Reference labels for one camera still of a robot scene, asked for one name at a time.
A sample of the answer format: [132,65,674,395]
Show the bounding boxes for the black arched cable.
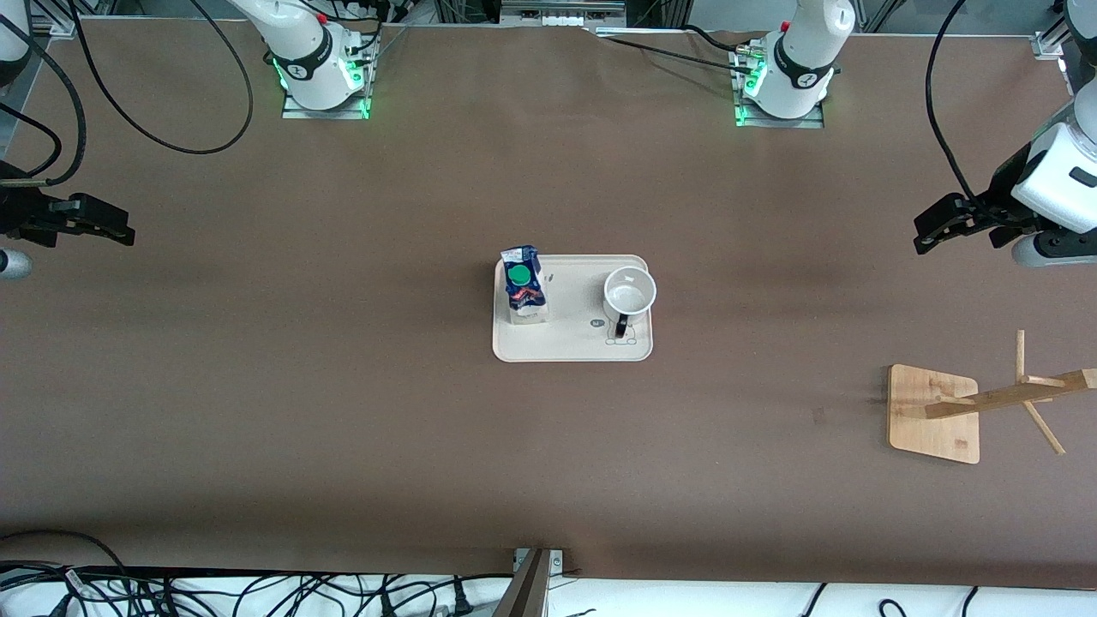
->
[0,530,129,573]

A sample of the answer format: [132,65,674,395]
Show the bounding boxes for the wooden mug stand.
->
[887,330,1097,465]

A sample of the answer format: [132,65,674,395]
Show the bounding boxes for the blue white milk carton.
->
[501,245,551,326]

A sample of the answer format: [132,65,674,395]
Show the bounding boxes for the cream rabbit print tray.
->
[492,254,654,363]

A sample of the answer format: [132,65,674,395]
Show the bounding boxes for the black cable tangle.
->
[0,561,515,617]

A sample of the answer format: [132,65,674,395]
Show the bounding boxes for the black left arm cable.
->
[925,0,986,202]

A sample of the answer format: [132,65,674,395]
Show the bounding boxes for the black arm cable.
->
[0,0,255,188]
[925,0,986,202]

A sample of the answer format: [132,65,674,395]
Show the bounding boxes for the grey power strip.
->
[500,0,626,27]

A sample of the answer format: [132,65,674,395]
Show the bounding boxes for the short black base cable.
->
[681,24,764,54]

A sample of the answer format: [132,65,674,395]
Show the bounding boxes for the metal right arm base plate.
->
[283,34,371,119]

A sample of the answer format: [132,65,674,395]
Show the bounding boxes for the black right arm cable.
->
[0,0,255,188]

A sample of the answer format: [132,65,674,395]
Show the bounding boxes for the long black base cable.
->
[591,33,751,74]

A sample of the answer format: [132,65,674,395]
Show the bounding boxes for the white smiley face mug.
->
[603,266,658,338]

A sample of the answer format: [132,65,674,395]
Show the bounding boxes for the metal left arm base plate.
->
[735,43,825,129]

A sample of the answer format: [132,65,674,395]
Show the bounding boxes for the dark camera post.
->
[493,548,554,617]

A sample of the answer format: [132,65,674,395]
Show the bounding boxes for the aluminium frame profile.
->
[1033,0,1097,59]

